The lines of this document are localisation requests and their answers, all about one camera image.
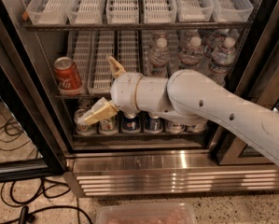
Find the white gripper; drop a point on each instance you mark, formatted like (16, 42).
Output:
(122, 90)

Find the red coke can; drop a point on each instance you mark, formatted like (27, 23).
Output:
(68, 76)

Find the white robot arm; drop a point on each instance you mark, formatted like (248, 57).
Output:
(182, 96)

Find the green soda can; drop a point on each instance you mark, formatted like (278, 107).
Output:
(81, 129)
(108, 126)

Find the blue pepsi can front left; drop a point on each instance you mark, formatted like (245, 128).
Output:
(130, 122)

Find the blue pepsi can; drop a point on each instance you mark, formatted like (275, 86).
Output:
(153, 123)
(130, 122)

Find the middle shelf empty tray left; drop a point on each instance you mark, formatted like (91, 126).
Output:
(100, 77)

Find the shelf empty tray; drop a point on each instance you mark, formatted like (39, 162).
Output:
(100, 77)
(128, 52)

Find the green soda can front left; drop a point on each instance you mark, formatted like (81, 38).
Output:
(81, 129)

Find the middle shelf empty tray right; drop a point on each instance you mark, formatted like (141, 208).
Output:
(128, 52)

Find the blue pepsi can front right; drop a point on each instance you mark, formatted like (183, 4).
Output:
(153, 123)

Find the stainless steel fridge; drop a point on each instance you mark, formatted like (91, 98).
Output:
(149, 163)

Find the shelf plastic tray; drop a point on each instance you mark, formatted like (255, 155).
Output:
(85, 11)
(159, 11)
(231, 10)
(47, 12)
(194, 10)
(122, 11)

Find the open glass fridge door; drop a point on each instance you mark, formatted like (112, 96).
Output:
(26, 145)

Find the front left water bottle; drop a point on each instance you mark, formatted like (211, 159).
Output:
(158, 57)

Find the water bottle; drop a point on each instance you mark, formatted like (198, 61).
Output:
(158, 57)
(222, 60)
(190, 56)

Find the brown tea bottle left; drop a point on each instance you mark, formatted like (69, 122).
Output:
(172, 127)

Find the brown tea bottle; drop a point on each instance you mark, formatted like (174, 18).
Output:
(197, 128)
(172, 127)

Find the front middle water bottle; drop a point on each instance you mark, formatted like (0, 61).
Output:
(190, 56)

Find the brown tea bottle right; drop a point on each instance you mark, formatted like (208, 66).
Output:
(197, 128)

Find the front right water bottle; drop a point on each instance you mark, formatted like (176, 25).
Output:
(222, 60)

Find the clear plastic container on floor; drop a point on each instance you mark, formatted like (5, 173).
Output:
(147, 213)

